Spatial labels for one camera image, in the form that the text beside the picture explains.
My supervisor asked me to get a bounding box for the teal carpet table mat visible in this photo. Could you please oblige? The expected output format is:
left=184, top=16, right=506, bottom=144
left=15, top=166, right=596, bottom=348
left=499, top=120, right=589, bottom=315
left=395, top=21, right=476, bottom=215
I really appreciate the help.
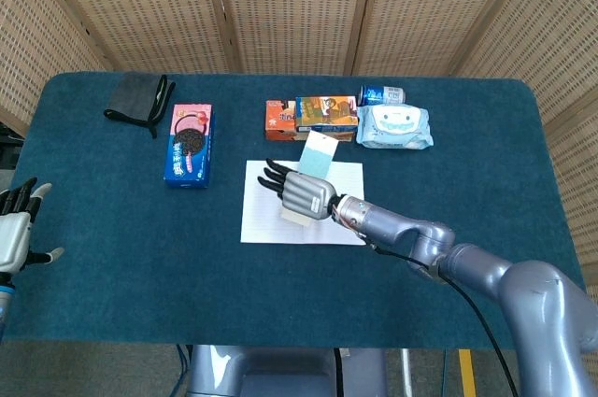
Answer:
left=0, top=70, right=588, bottom=351

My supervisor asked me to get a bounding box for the light blue wet wipes pack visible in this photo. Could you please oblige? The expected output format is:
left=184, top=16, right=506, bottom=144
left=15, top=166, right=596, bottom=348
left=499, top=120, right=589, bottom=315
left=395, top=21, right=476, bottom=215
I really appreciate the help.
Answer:
left=355, top=103, right=434, bottom=151

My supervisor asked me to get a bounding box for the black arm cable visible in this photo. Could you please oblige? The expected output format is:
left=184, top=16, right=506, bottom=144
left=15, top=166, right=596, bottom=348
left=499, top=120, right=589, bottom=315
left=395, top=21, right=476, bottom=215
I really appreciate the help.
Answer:
left=366, top=240, right=520, bottom=397

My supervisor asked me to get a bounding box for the grey cloth with black trim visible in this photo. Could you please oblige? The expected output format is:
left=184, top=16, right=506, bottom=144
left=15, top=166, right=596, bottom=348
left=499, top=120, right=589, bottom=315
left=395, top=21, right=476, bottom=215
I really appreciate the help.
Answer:
left=103, top=71, right=177, bottom=140

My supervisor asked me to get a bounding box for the blue cable under table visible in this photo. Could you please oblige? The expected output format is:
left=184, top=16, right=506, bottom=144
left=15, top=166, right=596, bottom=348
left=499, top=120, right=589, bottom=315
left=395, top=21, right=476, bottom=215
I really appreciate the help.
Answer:
left=173, top=344, right=193, bottom=397

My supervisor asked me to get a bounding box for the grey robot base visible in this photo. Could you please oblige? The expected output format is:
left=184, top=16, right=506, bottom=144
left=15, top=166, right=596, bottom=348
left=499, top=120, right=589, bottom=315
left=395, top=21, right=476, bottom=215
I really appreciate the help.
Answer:
left=186, top=344, right=389, bottom=397

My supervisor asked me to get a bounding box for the open white lined notebook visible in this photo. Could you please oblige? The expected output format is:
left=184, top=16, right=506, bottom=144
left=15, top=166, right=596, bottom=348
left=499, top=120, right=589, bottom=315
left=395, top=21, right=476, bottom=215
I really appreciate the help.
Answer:
left=239, top=159, right=368, bottom=246

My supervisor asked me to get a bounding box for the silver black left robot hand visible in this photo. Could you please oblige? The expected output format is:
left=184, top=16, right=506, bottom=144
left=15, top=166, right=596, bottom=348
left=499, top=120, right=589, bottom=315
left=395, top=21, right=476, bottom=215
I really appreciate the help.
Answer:
left=0, top=177, right=65, bottom=276

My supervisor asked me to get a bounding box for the black cable under table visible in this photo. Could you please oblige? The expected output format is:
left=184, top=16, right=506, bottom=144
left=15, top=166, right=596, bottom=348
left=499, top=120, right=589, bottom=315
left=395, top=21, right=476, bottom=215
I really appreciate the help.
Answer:
left=332, top=347, right=346, bottom=397

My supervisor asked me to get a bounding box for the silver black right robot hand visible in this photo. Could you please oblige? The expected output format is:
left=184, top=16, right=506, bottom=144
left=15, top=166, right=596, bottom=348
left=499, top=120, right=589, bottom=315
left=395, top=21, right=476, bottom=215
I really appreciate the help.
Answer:
left=257, top=158, right=338, bottom=220

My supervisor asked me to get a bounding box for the blue Oreo cookie box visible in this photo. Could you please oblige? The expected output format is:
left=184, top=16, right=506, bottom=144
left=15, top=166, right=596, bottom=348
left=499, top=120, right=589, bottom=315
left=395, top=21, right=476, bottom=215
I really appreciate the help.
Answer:
left=163, top=103, right=216, bottom=191

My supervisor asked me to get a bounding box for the bamboo folding screen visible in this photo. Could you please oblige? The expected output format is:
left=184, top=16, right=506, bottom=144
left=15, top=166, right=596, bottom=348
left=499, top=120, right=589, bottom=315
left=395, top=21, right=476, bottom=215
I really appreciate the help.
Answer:
left=0, top=0, right=598, bottom=309

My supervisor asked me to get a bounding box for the illustrated cartoon cardboard box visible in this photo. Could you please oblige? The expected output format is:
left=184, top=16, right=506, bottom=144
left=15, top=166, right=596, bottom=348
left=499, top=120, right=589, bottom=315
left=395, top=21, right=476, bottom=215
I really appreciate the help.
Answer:
left=294, top=95, right=360, bottom=134

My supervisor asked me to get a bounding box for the dark metal frame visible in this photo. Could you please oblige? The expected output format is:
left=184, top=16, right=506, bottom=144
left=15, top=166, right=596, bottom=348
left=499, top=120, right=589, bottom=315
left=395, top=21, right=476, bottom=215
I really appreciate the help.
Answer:
left=0, top=121, right=24, bottom=173

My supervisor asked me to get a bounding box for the orange snack box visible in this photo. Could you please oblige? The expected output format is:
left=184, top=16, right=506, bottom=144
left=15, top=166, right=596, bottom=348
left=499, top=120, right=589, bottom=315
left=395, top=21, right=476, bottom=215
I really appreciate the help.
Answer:
left=264, top=99, right=356, bottom=143

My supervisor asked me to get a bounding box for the light blue tasselled bookmark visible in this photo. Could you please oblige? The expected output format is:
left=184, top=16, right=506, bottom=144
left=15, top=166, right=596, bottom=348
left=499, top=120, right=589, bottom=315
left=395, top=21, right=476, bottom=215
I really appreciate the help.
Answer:
left=279, top=130, right=340, bottom=229

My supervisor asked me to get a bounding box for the blue white drink can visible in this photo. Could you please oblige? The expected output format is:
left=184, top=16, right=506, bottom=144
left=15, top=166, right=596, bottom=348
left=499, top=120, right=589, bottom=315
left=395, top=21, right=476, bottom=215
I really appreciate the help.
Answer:
left=357, top=84, right=406, bottom=106

